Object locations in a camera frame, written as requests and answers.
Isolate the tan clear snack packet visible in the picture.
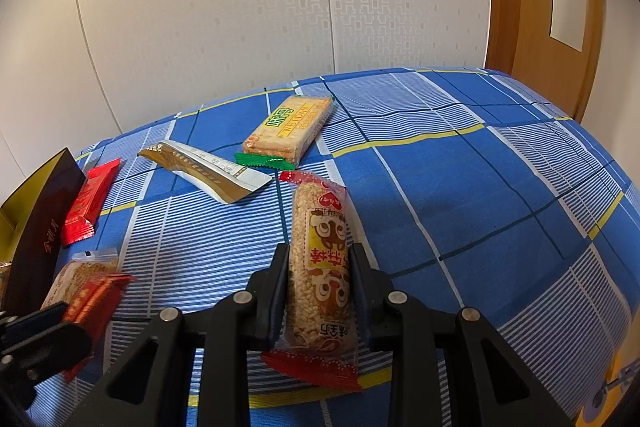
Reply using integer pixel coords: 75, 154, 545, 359
40, 249, 121, 313

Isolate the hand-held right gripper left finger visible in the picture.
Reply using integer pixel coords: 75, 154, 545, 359
87, 243, 292, 427

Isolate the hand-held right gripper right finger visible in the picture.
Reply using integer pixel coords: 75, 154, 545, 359
347, 242, 573, 427

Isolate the puffed rice bar packet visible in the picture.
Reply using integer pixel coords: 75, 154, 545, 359
261, 170, 363, 392

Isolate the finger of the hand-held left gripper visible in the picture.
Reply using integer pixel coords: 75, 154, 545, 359
0, 302, 69, 335
0, 322, 94, 408

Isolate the small red snack packet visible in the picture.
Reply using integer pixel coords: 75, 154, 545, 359
60, 272, 136, 383

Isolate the dark tin box gold inside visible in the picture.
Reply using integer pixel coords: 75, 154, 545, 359
0, 147, 87, 315

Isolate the wooden door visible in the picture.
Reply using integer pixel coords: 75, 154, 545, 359
482, 0, 608, 122

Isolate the gold and white sachet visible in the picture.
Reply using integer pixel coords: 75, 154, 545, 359
137, 140, 273, 205

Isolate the green-edged cracker packet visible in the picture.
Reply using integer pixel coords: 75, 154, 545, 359
234, 94, 335, 171

